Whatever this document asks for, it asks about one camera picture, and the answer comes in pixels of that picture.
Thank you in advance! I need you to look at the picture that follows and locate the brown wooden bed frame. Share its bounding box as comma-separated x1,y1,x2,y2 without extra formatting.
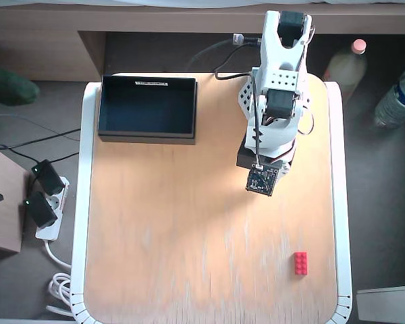
0,5,405,82

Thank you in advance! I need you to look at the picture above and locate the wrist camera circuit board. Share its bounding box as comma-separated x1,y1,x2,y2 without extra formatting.
245,164,279,197

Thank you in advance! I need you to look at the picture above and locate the brown cardboard box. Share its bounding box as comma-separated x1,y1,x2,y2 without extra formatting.
0,142,30,254

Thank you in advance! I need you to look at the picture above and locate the white power strip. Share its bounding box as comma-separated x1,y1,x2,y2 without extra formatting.
35,175,70,241

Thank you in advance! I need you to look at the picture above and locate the yellow juice bottle pink cap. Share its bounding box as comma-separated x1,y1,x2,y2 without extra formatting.
323,38,369,102

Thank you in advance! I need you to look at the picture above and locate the black power cable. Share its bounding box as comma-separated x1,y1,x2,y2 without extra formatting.
215,40,261,74

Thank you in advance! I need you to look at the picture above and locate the grey usb cable with connector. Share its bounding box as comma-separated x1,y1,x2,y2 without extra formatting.
184,32,261,72

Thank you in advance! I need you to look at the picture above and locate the white coiled power cord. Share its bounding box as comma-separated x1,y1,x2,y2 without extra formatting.
44,238,75,318

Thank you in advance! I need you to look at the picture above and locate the black rectangular box bin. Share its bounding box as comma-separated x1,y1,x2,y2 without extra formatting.
97,74,199,146

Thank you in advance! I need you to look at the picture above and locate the black camera cable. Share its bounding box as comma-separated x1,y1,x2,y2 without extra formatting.
214,69,263,168

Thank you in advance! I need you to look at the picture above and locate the dark green fabric object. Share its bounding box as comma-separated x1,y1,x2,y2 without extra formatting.
0,63,41,107

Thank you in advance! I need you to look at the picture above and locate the grey box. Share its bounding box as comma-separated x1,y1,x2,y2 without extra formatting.
356,285,405,324

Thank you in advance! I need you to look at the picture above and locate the black floor cable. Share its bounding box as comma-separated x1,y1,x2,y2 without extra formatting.
50,151,81,165
0,128,81,150

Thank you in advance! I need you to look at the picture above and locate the red lego block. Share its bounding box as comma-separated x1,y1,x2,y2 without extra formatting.
293,251,309,277

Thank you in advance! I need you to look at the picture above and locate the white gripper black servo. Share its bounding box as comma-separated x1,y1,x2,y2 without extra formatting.
236,144,295,180

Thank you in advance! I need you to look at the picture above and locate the clear water bottle blue label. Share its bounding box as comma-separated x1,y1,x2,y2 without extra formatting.
373,65,405,128

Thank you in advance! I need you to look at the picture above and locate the black power adapter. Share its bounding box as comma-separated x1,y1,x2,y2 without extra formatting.
31,159,65,196
22,191,58,228

